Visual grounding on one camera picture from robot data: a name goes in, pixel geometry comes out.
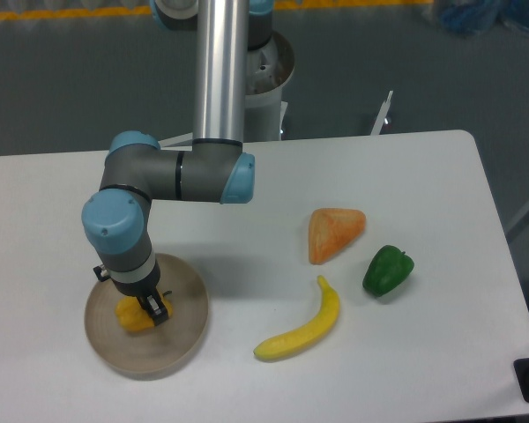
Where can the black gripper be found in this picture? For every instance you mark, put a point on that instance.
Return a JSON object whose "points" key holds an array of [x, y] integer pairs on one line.
{"points": [[140, 283]]}

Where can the yellow toy bell pepper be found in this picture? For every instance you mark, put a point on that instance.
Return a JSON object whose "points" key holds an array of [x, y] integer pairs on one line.
{"points": [[130, 315]]}

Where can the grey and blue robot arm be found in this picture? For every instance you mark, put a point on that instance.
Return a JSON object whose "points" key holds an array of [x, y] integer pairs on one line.
{"points": [[216, 169]]}

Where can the beige round plate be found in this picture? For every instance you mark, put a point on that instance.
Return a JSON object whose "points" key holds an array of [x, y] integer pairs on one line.
{"points": [[121, 333]]}

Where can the green toy bell pepper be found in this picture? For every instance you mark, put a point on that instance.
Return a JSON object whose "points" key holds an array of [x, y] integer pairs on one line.
{"points": [[389, 267]]}

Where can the yellow toy banana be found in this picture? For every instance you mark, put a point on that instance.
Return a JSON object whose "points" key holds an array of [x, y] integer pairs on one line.
{"points": [[292, 342]]}

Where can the orange toy fruit wedge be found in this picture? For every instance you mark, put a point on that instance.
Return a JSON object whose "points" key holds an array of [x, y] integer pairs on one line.
{"points": [[331, 230]]}

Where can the blue plastic bags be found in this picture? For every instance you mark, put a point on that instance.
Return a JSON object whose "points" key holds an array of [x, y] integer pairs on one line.
{"points": [[476, 17]]}

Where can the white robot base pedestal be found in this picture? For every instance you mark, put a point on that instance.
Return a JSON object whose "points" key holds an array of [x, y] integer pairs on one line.
{"points": [[268, 70]]}

